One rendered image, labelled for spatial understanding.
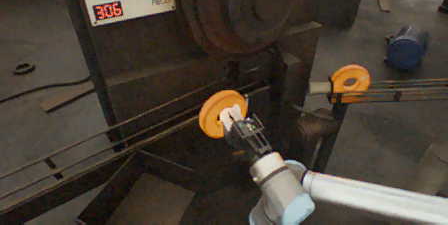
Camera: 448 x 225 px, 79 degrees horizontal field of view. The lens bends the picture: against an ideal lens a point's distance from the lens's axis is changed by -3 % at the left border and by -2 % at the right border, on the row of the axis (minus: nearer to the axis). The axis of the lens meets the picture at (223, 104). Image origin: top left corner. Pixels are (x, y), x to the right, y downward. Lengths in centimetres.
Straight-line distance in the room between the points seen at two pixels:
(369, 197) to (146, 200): 64
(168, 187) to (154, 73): 38
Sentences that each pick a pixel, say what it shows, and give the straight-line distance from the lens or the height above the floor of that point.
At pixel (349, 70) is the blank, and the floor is 77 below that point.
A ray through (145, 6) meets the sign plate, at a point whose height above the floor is 109.
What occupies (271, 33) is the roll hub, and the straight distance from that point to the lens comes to 92.
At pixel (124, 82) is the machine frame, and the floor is 87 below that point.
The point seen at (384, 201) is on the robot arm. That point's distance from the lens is 81.
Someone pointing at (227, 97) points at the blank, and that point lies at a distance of 80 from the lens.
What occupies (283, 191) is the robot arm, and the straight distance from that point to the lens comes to 69.
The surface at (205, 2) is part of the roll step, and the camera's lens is 83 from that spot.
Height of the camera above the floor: 138
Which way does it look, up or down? 39 degrees down
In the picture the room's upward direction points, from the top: straight up
